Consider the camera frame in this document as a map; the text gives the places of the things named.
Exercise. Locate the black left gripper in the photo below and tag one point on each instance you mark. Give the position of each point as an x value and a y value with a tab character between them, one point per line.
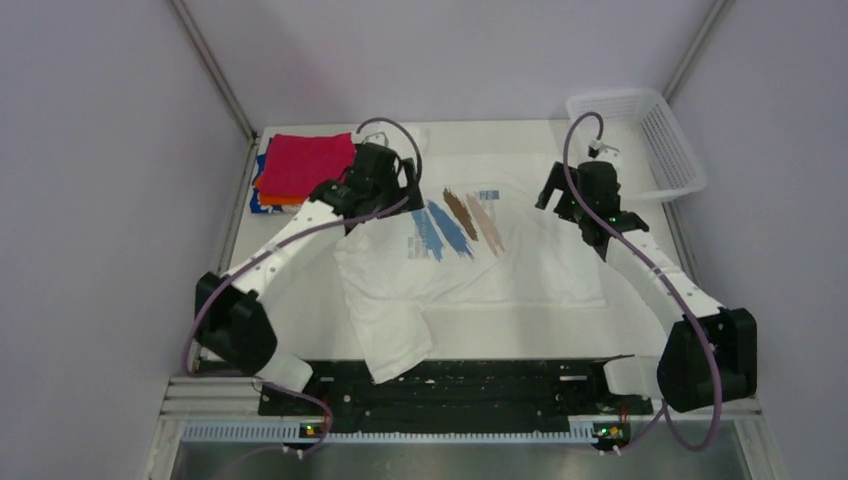
400	192

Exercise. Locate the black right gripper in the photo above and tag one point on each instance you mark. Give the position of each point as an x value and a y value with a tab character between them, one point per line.
556	182

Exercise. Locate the white printed t-shirt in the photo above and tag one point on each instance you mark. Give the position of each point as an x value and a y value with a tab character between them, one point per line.
478	272

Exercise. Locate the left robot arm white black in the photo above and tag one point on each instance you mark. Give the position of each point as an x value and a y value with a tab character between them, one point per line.
231	319

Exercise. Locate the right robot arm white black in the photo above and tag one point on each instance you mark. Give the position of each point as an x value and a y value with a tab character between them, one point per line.
710	352

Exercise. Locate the white plastic basket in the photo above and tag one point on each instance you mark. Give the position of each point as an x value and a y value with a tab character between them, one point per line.
654	159

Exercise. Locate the folded pink t-shirt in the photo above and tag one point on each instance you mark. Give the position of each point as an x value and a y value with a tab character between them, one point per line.
326	157

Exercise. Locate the folded orange t-shirt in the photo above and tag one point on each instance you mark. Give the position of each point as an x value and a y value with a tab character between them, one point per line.
278	200

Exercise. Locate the folded blue patterned t-shirt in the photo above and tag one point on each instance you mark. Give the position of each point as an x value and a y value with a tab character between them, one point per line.
265	205

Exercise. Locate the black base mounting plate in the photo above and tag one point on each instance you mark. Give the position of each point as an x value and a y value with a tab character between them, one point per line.
469	396

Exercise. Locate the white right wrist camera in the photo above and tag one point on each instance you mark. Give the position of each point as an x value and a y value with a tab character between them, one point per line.
601	151

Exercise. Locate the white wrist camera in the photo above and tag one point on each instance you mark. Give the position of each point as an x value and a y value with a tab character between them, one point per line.
378	138
601	151

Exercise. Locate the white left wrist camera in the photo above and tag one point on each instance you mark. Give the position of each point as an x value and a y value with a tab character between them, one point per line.
378	138

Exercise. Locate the aluminium frame rail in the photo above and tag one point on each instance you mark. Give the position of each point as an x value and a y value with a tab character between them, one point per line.
743	449

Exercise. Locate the grey slotted cable duct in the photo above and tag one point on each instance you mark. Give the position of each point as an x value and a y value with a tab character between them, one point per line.
306	433

